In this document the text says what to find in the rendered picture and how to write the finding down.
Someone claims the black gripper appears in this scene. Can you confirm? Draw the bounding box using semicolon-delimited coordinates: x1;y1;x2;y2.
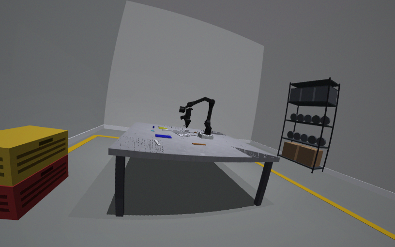
184;113;191;128

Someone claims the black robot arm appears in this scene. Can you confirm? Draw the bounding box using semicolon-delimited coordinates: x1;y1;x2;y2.
179;97;215;135

